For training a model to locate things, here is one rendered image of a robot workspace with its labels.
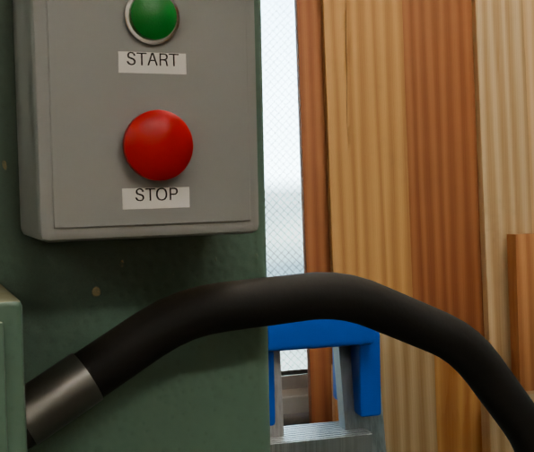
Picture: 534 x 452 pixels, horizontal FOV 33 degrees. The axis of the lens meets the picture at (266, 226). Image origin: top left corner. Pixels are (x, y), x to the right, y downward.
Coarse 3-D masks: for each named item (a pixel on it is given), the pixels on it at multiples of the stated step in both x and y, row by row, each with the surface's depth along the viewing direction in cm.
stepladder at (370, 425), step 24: (288, 336) 118; (312, 336) 119; (336, 336) 120; (360, 336) 121; (336, 360) 127; (360, 360) 124; (336, 384) 128; (360, 384) 124; (360, 408) 124; (288, 432) 125; (312, 432) 124; (336, 432) 124; (360, 432) 124; (384, 432) 128
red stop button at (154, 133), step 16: (144, 112) 38; (160, 112) 38; (128, 128) 37; (144, 128) 37; (160, 128) 37; (176, 128) 38; (128, 144) 37; (144, 144) 37; (160, 144) 37; (176, 144) 38; (192, 144) 38; (128, 160) 37; (144, 160) 37; (160, 160) 38; (176, 160) 38; (144, 176) 38; (160, 176) 38
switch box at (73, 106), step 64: (64, 0) 37; (192, 0) 39; (64, 64) 37; (192, 64) 39; (64, 128) 37; (192, 128) 39; (256, 128) 41; (64, 192) 37; (192, 192) 39; (256, 192) 41
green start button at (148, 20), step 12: (132, 0) 38; (144, 0) 37; (156, 0) 38; (168, 0) 38; (132, 12) 37; (144, 12) 37; (156, 12) 38; (168, 12) 38; (132, 24) 38; (144, 24) 37; (156, 24) 38; (168, 24) 38; (144, 36) 38; (156, 36) 38; (168, 36) 38
